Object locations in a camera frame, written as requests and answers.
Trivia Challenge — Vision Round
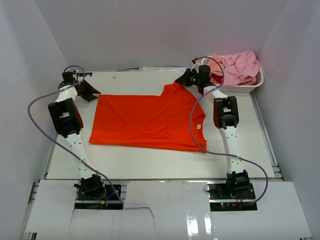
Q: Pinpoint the orange t shirt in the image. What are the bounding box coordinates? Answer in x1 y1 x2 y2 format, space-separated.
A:
89 83 207 153

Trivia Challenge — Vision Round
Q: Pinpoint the white perforated laundry basket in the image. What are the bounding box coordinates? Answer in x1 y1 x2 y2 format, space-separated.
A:
198 56 264 93

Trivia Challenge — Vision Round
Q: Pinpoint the black table label sticker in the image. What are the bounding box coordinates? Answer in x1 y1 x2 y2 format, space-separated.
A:
76 72 93 77

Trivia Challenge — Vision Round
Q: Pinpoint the light pink t shirt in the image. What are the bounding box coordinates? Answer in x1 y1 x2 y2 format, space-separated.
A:
222 51 261 87

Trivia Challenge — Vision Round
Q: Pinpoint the magenta t shirt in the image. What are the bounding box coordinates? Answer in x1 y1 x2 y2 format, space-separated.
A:
210 74 223 85

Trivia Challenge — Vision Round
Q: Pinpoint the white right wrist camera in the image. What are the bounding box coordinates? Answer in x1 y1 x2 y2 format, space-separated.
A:
191 58 200 72

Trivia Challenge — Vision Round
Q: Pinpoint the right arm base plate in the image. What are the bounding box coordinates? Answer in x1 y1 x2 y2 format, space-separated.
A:
204 183 258 212

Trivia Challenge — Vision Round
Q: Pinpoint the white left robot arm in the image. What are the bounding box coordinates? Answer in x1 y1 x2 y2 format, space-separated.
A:
48 71 106 200

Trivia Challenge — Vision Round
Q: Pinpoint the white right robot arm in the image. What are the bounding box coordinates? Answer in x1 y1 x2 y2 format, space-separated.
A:
175 65 250 200

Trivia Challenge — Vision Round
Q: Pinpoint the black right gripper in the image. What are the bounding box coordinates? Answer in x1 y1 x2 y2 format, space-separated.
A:
176 68 202 87

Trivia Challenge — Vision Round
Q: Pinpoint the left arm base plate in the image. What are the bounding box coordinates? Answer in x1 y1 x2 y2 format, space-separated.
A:
74 184 123 210

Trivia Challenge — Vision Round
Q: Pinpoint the peach t shirt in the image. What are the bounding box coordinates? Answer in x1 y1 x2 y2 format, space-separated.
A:
207 54 225 77

